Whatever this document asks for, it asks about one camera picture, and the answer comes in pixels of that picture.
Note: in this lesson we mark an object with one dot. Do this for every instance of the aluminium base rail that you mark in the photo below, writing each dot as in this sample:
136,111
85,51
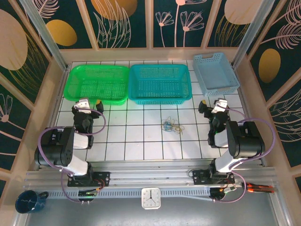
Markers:
150,175

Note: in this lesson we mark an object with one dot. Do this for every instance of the green plastic basket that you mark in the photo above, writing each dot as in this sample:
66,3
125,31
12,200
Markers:
70,94

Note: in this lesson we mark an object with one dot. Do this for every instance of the black controller board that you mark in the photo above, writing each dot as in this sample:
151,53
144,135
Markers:
87,193
217,194

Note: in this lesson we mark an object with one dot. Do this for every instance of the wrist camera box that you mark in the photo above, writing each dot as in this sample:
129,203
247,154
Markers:
219,105
83,104

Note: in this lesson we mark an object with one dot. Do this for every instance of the aluminium frame post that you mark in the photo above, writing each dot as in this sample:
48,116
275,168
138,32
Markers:
251,35
44,35

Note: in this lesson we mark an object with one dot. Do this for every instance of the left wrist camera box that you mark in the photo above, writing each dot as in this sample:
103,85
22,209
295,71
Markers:
83,104

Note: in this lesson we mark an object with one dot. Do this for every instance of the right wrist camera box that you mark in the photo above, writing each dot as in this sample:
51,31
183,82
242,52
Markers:
219,105

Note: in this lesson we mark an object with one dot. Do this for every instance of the orange black screwdriver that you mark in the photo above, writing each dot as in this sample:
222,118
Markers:
258,190
258,185

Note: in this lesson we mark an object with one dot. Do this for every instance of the light blue plastic basket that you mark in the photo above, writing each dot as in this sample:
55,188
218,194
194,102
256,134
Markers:
216,73

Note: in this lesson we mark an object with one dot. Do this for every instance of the dark blue mug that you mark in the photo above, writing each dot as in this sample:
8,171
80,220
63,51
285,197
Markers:
26,203

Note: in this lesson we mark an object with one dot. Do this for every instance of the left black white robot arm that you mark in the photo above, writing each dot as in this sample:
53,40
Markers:
56,148

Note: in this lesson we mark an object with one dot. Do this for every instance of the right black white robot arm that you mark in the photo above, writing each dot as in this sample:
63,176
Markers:
247,141

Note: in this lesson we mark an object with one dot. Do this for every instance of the pile of rubber bands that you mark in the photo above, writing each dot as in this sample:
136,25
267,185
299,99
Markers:
168,126

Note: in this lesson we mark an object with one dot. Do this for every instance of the teal plastic basket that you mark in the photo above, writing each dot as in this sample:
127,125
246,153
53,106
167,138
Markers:
135,94

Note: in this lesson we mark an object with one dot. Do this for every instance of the white square clock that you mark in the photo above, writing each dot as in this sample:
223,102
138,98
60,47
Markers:
151,198

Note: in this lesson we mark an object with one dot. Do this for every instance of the black mounting plate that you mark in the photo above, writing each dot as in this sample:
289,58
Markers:
103,176
198,176

